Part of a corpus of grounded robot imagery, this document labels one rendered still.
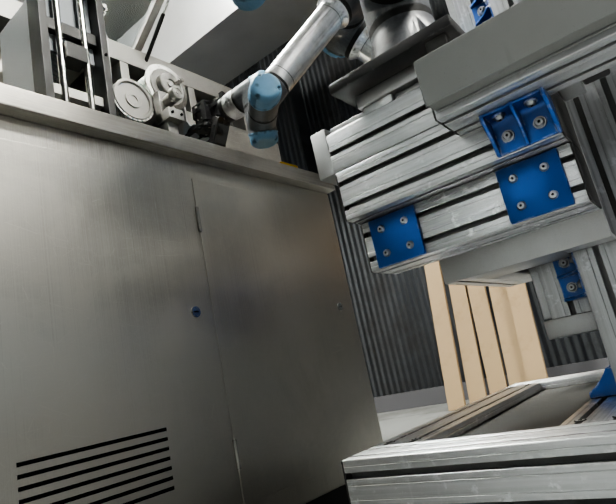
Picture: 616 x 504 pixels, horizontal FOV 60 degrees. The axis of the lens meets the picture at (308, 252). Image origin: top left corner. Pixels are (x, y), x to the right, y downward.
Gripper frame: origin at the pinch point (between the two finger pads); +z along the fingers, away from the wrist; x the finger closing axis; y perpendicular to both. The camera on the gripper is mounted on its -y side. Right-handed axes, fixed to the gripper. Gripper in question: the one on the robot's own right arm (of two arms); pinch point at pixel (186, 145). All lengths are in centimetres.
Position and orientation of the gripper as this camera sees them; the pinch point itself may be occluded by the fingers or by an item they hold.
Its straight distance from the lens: 164.8
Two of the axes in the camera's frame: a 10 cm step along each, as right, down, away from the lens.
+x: -6.2, -0.6, -7.8
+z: -7.6, 3.0, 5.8
